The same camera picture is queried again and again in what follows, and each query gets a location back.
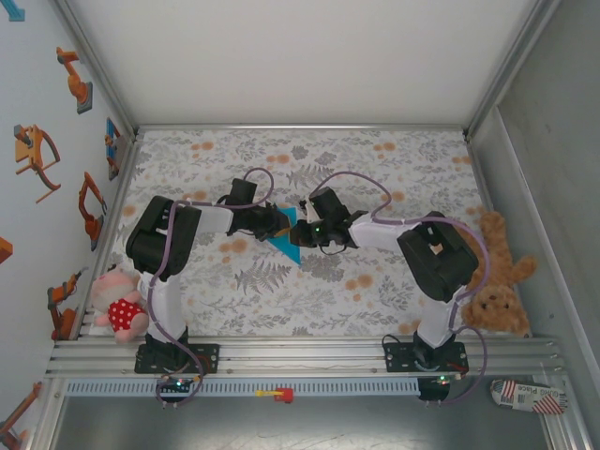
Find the turquoise cloth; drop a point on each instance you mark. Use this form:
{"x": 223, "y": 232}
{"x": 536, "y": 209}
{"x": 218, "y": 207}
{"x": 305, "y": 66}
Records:
{"x": 290, "y": 250}

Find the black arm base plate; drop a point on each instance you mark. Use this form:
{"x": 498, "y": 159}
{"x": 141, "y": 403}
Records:
{"x": 394, "y": 358}
{"x": 211, "y": 358}

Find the flag print paper item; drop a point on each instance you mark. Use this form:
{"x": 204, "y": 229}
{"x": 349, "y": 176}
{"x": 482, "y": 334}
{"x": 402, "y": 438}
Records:
{"x": 525, "y": 396}

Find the brown teddy bear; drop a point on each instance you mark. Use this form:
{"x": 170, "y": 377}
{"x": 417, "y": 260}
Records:
{"x": 504, "y": 309}

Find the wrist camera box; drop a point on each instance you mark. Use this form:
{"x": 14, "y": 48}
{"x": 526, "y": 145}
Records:
{"x": 243, "y": 192}
{"x": 328, "y": 204}

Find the orange gantry robot wall sticker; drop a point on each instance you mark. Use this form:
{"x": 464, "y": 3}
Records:
{"x": 28, "y": 152}

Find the red yellow clamp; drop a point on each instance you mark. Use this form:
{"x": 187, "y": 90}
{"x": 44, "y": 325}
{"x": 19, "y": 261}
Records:
{"x": 281, "y": 395}

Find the blue orange robot wall sticker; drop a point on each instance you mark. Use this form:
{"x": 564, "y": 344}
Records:
{"x": 112, "y": 140}

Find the aluminium front rail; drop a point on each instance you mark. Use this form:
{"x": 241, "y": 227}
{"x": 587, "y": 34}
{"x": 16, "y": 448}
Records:
{"x": 300, "y": 356}

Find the pink plush toy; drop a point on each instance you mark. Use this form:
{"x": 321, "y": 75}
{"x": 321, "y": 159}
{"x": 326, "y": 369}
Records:
{"x": 115, "y": 290}

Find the floral print tablecloth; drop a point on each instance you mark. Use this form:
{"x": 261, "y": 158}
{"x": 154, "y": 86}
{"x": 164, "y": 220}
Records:
{"x": 300, "y": 309}

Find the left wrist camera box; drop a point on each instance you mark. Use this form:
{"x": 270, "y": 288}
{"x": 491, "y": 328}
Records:
{"x": 243, "y": 192}

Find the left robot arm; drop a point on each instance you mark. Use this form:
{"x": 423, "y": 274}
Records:
{"x": 159, "y": 234}

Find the small circuit board green light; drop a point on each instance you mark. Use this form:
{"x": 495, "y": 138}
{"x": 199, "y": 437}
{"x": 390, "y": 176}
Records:
{"x": 440, "y": 379}
{"x": 178, "y": 383}

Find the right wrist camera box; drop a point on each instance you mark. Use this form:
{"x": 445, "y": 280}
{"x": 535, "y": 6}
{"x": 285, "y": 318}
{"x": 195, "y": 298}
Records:
{"x": 328, "y": 204}

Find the aluminium back rail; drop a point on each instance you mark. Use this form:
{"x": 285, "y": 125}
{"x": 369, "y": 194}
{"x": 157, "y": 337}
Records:
{"x": 300, "y": 127}

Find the orange block wall sticker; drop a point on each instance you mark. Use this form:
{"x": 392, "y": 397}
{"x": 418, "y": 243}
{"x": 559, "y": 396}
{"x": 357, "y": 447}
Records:
{"x": 4, "y": 250}

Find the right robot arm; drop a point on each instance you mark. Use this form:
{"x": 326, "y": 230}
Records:
{"x": 436, "y": 253}

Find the aluminium frame post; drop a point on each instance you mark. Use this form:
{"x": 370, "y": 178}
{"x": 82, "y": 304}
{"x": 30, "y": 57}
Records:
{"x": 511, "y": 70}
{"x": 100, "y": 70}

